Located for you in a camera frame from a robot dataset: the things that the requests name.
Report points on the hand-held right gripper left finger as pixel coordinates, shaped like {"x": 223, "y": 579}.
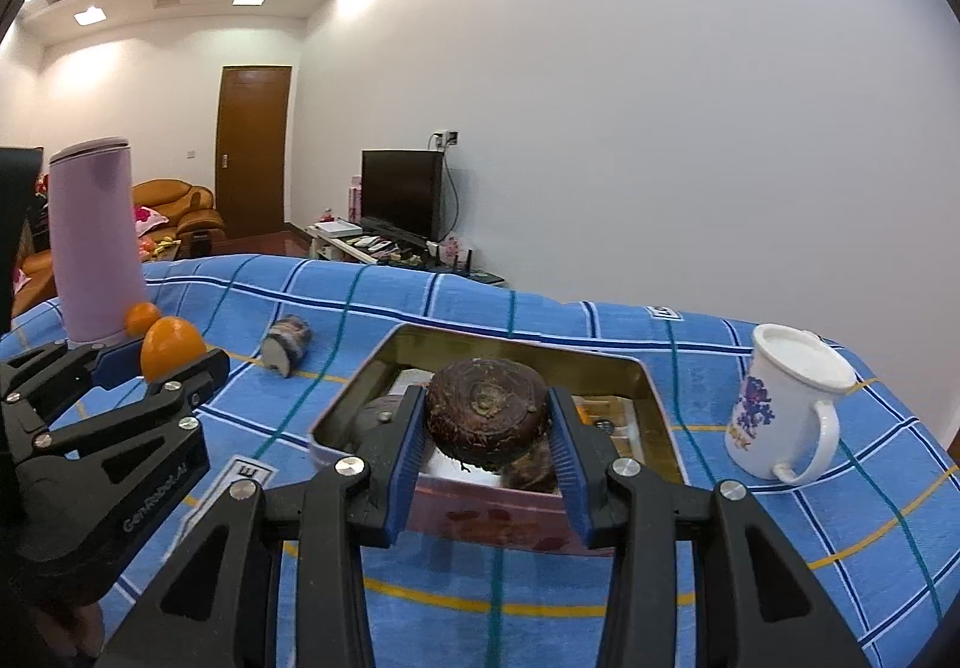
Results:
{"x": 405, "y": 473}

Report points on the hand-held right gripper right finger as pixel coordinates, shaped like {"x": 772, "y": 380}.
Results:
{"x": 574, "y": 480}

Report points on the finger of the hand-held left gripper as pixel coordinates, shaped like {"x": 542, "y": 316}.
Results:
{"x": 202, "y": 375}
{"x": 112, "y": 364}

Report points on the orange mandarin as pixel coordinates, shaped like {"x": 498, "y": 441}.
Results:
{"x": 171, "y": 347}
{"x": 141, "y": 319}

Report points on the pink tin box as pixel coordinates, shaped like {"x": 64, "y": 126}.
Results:
{"x": 480, "y": 525}

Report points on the large dark brown taro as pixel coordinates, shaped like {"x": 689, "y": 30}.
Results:
{"x": 484, "y": 413}

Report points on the person's left hand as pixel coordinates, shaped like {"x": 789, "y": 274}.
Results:
{"x": 75, "y": 630}

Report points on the small dark brown root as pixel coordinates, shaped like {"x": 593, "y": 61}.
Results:
{"x": 534, "y": 469}

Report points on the wooden coffee table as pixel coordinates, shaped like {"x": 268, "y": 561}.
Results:
{"x": 161, "y": 249}

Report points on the purple electric kettle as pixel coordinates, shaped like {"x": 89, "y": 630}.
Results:
{"x": 94, "y": 240}

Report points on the pink pillow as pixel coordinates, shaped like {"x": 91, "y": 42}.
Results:
{"x": 150, "y": 218}

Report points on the orange leather sofa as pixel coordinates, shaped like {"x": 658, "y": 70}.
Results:
{"x": 184, "y": 207}

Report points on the blue plaid blanket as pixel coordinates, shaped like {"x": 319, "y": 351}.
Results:
{"x": 525, "y": 315}

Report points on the white television stand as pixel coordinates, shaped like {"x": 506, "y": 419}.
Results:
{"x": 345, "y": 244}

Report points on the flat white box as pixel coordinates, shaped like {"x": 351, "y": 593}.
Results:
{"x": 337, "y": 228}

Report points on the black router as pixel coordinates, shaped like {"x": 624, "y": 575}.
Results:
{"x": 450, "y": 267}

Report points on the white printed mug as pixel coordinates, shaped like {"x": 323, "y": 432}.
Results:
{"x": 780, "y": 405}

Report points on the brown wooden door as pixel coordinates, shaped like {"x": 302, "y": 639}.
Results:
{"x": 253, "y": 150}

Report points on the black television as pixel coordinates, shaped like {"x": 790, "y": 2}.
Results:
{"x": 401, "y": 195}

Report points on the wall power socket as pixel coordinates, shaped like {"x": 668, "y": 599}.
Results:
{"x": 445, "y": 137}

